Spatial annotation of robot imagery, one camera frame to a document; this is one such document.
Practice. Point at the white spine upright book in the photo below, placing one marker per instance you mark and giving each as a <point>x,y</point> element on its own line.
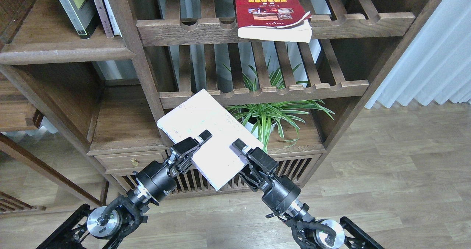
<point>112,19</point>

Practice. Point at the dark wooden bookshelf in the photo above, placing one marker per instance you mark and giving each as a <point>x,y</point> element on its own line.
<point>105,95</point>

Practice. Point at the wooden side furniture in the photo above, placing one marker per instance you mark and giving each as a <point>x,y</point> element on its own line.
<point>18,114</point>

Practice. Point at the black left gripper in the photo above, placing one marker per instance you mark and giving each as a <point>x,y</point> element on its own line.
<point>157,180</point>

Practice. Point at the white plant pot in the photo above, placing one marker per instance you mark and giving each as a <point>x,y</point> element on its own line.
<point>259,128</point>

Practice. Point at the green spider plant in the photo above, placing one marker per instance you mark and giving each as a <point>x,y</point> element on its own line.
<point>286,111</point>

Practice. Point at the white pleated curtain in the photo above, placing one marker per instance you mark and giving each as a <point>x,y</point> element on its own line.
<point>436,67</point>

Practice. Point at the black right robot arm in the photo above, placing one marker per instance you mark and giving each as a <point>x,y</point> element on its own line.
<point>310,233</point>

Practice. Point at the red cover book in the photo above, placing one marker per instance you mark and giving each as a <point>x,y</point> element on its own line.
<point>273,20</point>

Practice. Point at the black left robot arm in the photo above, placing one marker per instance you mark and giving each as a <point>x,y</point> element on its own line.
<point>125,213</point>

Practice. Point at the black yellow-green cover book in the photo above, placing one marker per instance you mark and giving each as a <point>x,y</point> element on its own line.
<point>83,15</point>

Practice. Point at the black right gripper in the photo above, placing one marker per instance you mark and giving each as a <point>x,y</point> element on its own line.
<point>281,195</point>

